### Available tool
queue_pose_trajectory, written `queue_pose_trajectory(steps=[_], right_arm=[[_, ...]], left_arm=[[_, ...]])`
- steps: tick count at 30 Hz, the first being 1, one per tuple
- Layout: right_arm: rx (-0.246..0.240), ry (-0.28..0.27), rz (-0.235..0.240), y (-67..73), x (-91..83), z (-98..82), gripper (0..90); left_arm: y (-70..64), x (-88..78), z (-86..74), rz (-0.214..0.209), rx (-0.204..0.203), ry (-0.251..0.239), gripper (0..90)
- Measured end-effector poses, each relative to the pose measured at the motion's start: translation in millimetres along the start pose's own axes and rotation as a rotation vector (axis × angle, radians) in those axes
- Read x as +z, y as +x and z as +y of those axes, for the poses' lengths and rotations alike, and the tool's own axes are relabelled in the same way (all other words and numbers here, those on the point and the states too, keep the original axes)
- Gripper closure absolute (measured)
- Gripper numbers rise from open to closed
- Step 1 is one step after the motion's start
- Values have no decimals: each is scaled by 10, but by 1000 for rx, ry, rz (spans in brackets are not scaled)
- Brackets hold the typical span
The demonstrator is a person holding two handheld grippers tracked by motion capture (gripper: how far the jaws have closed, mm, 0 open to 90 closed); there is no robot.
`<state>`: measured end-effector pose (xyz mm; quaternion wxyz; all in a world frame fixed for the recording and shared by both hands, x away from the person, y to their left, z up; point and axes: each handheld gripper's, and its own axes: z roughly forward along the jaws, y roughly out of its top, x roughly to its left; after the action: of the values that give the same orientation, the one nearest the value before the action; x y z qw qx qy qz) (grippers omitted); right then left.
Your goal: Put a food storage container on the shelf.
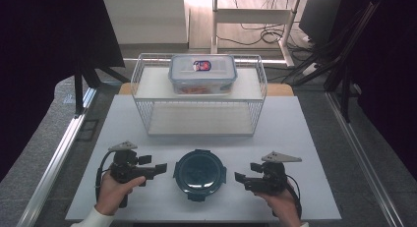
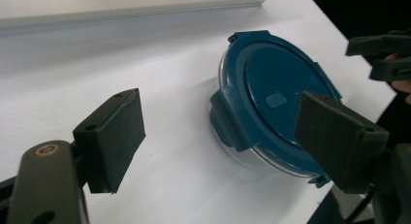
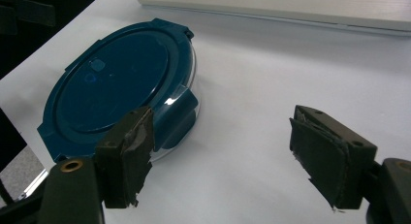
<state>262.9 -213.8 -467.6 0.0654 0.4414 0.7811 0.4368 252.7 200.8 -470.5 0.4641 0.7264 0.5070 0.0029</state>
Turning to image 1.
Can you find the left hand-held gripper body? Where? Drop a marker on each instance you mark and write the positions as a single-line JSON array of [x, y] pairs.
[[124, 164]]

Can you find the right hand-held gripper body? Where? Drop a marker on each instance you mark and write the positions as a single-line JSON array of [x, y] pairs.
[[272, 178]]

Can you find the dark blue round container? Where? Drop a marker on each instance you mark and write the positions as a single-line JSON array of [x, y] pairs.
[[199, 173]]

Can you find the clear rectangular container blue lid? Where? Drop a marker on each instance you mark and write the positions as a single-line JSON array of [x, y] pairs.
[[202, 74]]

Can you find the person's right hand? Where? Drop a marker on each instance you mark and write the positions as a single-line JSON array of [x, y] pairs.
[[282, 205]]

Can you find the person's left hand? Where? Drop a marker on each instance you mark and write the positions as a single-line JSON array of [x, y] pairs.
[[111, 194]]

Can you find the tan wooden table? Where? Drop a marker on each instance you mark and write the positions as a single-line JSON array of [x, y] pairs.
[[280, 89]]

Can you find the black metal stand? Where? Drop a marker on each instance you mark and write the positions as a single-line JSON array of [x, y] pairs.
[[344, 89], [78, 89]]

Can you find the white cabinet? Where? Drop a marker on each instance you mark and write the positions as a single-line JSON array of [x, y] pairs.
[[144, 20]]

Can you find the black curtain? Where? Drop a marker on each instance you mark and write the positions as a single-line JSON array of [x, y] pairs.
[[393, 73], [36, 56]]

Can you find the aluminium rail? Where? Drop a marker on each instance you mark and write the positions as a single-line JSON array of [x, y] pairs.
[[360, 158], [55, 164]]

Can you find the white metal desk frame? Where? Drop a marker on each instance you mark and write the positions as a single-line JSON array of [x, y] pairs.
[[252, 15]]

